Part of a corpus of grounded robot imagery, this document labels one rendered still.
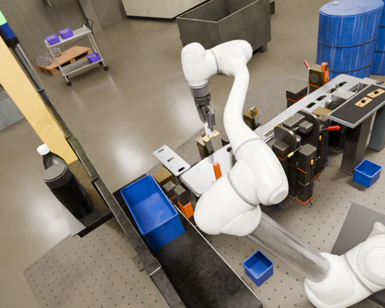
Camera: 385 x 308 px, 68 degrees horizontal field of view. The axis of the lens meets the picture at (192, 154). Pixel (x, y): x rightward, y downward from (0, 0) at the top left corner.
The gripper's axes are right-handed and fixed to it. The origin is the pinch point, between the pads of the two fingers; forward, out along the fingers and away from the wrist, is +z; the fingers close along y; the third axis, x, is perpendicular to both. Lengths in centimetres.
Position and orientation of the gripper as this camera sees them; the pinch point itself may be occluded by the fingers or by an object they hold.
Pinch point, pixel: (209, 129)
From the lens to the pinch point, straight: 137.6
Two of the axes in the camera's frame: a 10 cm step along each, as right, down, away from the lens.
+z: 2.1, 7.3, 6.4
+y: -5.6, -4.5, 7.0
